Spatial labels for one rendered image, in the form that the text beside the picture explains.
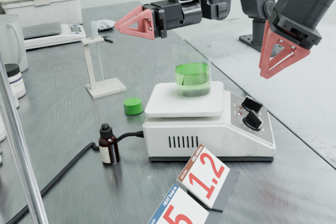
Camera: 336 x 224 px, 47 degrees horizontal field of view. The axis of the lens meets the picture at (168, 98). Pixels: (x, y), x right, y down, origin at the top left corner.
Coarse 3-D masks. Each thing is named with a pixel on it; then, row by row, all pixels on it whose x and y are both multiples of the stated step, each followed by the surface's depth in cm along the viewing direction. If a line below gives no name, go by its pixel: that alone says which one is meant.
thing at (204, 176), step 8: (208, 152) 58; (200, 160) 56; (208, 160) 57; (216, 160) 58; (192, 168) 54; (200, 168) 55; (208, 168) 56; (216, 168) 57; (224, 168) 58; (192, 176) 53; (200, 176) 54; (208, 176) 55; (216, 176) 55; (192, 184) 52; (200, 184) 53; (208, 184) 53; (216, 184) 54; (200, 192) 52; (208, 192) 52; (208, 200) 51
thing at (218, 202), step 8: (224, 176) 56; (232, 176) 57; (184, 184) 51; (224, 184) 55; (232, 184) 55; (192, 192) 51; (216, 192) 53; (224, 192) 53; (200, 200) 51; (216, 200) 52; (224, 200) 52; (208, 208) 51; (216, 208) 51
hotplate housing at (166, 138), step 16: (224, 96) 66; (240, 96) 69; (224, 112) 61; (144, 128) 60; (160, 128) 59; (176, 128) 59; (192, 128) 59; (208, 128) 58; (224, 128) 58; (160, 144) 61; (176, 144) 60; (192, 144) 60; (208, 144) 59; (224, 144) 59; (240, 144) 59; (256, 144) 58; (272, 144) 58; (160, 160) 62; (176, 160) 62; (224, 160) 61; (240, 160) 60; (256, 160) 60; (272, 160) 59
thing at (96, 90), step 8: (88, 40) 86; (96, 40) 86; (88, 48) 87; (88, 56) 88; (88, 64) 89; (88, 72) 89; (104, 80) 96; (112, 80) 95; (88, 88) 92; (96, 88) 92; (104, 88) 91; (112, 88) 91; (96, 96) 88
